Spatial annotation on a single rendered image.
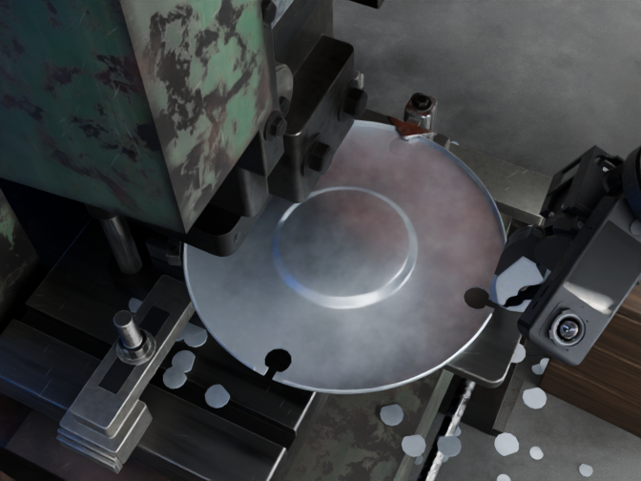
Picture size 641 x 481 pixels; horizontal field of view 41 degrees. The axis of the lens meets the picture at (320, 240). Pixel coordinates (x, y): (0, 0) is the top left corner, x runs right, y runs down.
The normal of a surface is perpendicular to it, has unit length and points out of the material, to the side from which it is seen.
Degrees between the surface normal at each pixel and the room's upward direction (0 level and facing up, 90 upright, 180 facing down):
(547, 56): 0
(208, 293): 0
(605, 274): 41
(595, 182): 25
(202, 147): 90
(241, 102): 90
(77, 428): 0
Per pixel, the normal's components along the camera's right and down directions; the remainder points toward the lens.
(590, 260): 0.11, 0.12
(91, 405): -0.03, -0.56
